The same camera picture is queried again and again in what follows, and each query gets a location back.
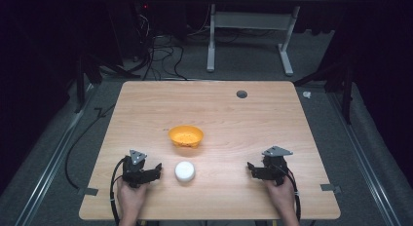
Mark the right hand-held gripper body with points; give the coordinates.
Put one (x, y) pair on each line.
(275, 167)

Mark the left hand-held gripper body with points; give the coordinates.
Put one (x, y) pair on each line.
(134, 169)

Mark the white round cup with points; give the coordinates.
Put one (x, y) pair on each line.
(185, 170)

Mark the orange plastic bowl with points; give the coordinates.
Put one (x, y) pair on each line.
(185, 136)

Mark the person's left hand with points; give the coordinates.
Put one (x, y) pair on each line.
(131, 198)

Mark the person's right hand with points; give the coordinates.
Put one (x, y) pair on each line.
(281, 198)

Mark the grey tape strip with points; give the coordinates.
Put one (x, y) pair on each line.
(87, 191)
(330, 188)

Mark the grey round table grommet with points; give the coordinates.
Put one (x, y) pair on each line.
(242, 94)

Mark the small white floor object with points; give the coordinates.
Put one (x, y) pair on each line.
(307, 94)

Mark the black metal stand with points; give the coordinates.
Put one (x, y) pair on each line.
(347, 89)
(80, 89)

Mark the metal floor rail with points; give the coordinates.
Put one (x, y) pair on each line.
(367, 161)
(48, 170)

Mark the white metal desk frame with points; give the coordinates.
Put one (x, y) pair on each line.
(211, 41)

